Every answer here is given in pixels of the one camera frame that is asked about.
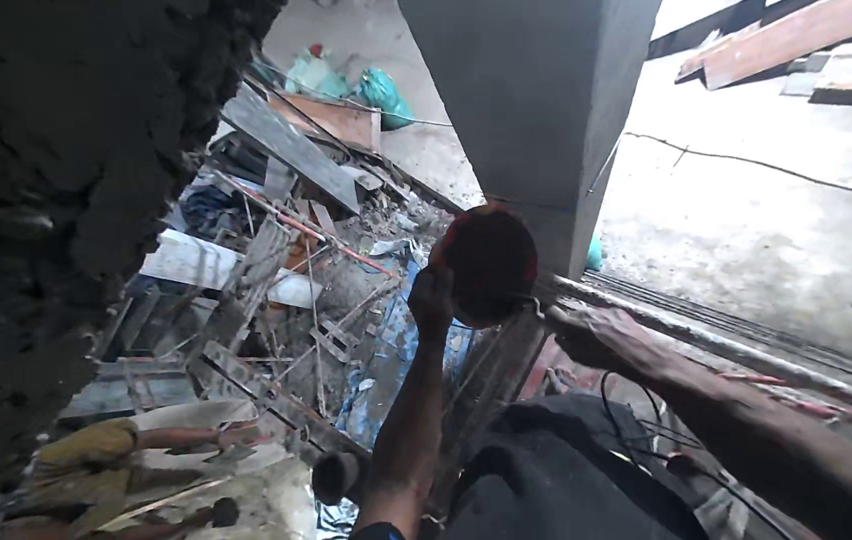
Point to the person's left hand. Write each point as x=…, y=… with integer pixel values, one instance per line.
x=432, y=301

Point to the person's right hand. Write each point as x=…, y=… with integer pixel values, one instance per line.
x=610, y=337

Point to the person's left fingers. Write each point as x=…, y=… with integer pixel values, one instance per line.
x=437, y=274

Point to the person's right fingers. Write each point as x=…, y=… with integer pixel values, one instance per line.
x=567, y=324

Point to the dark red round bowl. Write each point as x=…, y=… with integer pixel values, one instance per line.
x=493, y=266

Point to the person's left forearm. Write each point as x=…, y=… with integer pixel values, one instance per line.
x=409, y=427

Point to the person's right forearm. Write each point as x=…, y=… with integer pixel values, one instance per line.
x=756, y=431

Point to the blue tarpaulin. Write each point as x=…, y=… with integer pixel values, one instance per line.
x=396, y=337

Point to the brown wooden scaffold plank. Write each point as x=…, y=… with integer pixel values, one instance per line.
x=501, y=367

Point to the long grey crusted pole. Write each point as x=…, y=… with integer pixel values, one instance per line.
x=696, y=341

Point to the orange-red thin pole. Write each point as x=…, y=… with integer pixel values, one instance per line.
x=298, y=224

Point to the person's body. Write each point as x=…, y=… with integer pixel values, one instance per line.
x=568, y=480

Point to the bundle of dark rods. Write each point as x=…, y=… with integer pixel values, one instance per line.
x=741, y=327

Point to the teal green sack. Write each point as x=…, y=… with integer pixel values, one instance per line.
x=386, y=97

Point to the grey concrete column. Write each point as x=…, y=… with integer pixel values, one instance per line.
x=538, y=112

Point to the pile of wood debris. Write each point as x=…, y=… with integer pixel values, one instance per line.
x=246, y=285

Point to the long grey plank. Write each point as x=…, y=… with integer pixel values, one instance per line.
x=291, y=150

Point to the brown wooden box board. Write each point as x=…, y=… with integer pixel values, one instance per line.
x=325, y=118

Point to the dark round pipe end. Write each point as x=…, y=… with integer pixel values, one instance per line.
x=334, y=478

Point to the pale green sack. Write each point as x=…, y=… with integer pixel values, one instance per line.
x=317, y=76

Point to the white wooden board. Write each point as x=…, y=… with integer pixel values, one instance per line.
x=201, y=262

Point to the red and white pole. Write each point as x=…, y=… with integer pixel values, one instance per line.
x=808, y=406

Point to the reddish wooden planks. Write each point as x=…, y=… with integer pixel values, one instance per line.
x=786, y=45

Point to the wooden ladder-like frame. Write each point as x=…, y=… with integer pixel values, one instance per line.
x=276, y=401

